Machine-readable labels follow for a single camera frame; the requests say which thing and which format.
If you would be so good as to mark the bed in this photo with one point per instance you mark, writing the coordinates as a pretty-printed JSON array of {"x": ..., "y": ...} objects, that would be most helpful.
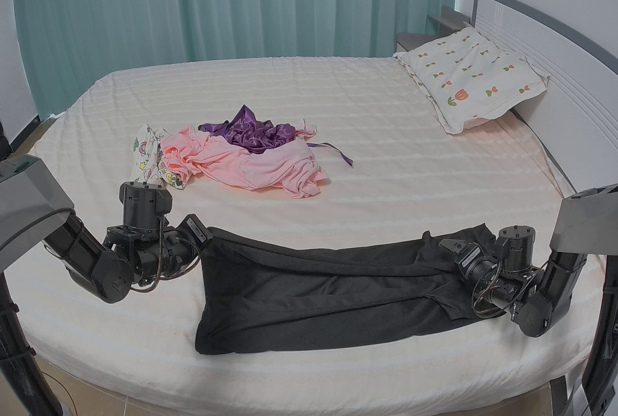
[{"x": 386, "y": 115}]

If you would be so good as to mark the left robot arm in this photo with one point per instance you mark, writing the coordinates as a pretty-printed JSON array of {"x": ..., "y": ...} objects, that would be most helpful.
[{"x": 82, "y": 255}]

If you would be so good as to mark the white printed garment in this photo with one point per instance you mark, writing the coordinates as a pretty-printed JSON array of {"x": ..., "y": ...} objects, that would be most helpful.
[{"x": 145, "y": 153}]

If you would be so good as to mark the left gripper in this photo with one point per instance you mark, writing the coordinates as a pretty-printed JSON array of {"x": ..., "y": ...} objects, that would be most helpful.
[{"x": 186, "y": 245}]

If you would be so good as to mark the pink garment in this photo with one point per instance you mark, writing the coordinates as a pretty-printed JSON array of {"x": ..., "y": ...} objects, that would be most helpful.
[{"x": 251, "y": 168}]

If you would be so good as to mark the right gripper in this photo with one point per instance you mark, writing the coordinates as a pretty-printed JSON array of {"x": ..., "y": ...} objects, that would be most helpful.
[{"x": 480, "y": 269}]

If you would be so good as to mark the purple garment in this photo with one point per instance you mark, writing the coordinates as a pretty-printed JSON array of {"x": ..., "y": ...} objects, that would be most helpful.
[{"x": 251, "y": 132}]

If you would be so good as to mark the grey bedside table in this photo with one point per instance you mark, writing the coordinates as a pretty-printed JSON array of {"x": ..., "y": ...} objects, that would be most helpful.
[{"x": 410, "y": 40}]

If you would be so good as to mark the white printed pillow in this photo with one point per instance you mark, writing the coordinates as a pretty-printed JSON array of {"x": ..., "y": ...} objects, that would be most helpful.
[{"x": 473, "y": 71}]

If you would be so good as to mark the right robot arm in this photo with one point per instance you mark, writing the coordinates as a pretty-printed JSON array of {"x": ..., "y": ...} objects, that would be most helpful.
[{"x": 555, "y": 283}]

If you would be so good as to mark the black garment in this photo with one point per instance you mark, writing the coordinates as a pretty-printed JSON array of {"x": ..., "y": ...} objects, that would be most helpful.
[{"x": 314, "y": 293}]

